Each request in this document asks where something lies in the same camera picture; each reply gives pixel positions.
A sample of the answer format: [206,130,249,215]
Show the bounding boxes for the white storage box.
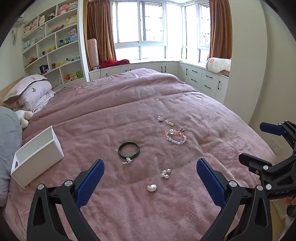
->
[11,126,64,189]

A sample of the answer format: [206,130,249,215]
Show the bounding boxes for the silver charm earring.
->
[123,157,132,165]

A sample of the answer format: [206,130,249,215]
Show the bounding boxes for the dark green bangle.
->
[118,141,140,159]

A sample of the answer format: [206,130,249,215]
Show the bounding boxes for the pearl cluster earring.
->
[161,168,171,179]

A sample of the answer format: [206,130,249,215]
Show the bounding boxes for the three pearl hairpin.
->
[165,120,174,126]

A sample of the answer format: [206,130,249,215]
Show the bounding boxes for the pastel beaded bracelet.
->
[164,129,187,146]

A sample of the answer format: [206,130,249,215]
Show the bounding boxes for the white baroque pearl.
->
[147,184,157,192]

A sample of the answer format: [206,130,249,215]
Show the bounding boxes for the person's right hand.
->
[285,196,296,206]

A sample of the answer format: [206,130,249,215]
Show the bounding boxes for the white window seat cabinets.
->
[89,61,228,103]

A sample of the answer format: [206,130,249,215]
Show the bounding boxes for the white floral cushion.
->
[206,57,231,73]

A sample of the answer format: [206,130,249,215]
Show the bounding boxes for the grey pillow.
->
[0,106,22,207]

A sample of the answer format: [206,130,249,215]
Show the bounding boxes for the right brown curtain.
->
[209,0,232,59]

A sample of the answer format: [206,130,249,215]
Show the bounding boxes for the brown curtain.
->
[209,0,232,59]
[83,1,116,69]

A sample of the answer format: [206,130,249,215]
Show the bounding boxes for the white plush toy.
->
[15,110,33,129]

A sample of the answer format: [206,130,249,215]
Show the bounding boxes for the pink bed blanket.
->
[3,69,276,240]

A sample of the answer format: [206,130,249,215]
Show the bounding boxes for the folded lilac quilt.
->
[6,80,55,113]

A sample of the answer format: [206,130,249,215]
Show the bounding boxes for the top lilac pillow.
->
[2,74,47,103]

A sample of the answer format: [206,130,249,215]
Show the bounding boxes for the red cloth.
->
[100,59,130,69]

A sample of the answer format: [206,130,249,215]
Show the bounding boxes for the white display shelf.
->
[22,1,89,91]

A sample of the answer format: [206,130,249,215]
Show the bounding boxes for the pink suitcase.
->
[87,39,100,70]

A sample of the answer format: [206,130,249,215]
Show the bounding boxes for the left brown curtain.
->
[83,1,116,69]

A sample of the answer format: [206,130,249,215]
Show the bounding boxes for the wall power socket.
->
[269,139,282,155]

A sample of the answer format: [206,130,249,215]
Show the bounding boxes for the window frame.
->
[110,1,211,63]

